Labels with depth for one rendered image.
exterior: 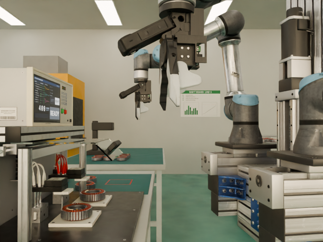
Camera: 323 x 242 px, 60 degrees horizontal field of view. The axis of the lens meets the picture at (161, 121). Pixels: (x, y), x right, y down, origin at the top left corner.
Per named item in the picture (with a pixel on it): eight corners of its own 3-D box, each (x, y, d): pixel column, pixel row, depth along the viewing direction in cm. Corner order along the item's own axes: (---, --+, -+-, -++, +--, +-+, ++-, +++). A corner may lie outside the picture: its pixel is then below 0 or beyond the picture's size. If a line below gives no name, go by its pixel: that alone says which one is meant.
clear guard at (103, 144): (122, 153, 113) (122, 138, 113) (112, 161, 89) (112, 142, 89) (42, 153, 113) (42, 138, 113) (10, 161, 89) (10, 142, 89)
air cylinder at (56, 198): (69, 199, 131) (69, 187, 131) (63, 204, 124) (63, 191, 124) (58, 199, 131) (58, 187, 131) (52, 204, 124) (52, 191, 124)
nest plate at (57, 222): (101, 213, 111) (101, 210, 111) (92, 227, 96) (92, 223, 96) (63, 213, 111) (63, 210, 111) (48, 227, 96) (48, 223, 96)
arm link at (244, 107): (236, 121, 125) (236, 91, 125) (229, 121, 139) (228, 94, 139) (263, 121, 126) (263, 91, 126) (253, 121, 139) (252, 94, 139)
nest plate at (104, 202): (112, 197, 135) (112, 194, 135) (105, 206, 120) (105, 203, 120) (80, 197, 135) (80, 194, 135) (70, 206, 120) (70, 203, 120)
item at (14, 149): (25, 152, 95) (25, 140, 95) (16, 154, 89) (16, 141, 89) (12, 152, 95) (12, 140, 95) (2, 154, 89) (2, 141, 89)
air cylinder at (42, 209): (48, 216, 107) (48, 201, 107) (40, 223, 99) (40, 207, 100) (35, 216, 107) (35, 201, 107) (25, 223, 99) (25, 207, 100)
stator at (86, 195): (107, 196, 133) (107, 188, 133) (101, 202, 122) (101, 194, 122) (84, 195, 133) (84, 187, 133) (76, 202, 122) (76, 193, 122)
